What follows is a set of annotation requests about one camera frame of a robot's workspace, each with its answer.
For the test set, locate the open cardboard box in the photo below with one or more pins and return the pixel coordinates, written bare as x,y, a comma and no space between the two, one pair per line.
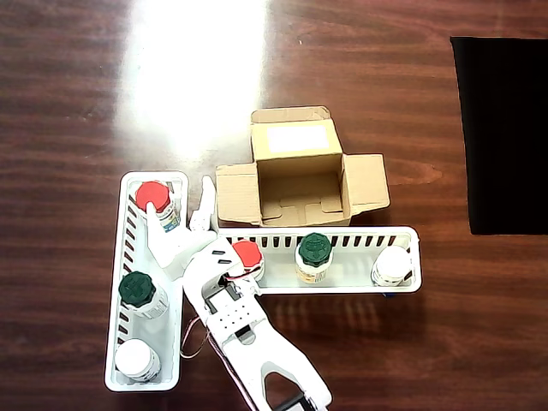
299,188

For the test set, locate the black mat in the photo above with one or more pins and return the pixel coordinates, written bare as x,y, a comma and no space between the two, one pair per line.
505,137

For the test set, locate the blue tape mark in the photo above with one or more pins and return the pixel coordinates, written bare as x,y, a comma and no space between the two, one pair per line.
389,295

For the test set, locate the white plastic basket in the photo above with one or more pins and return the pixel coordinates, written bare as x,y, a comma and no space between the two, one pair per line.
351,274
169,338

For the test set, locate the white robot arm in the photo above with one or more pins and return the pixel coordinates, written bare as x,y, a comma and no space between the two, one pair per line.
274,347

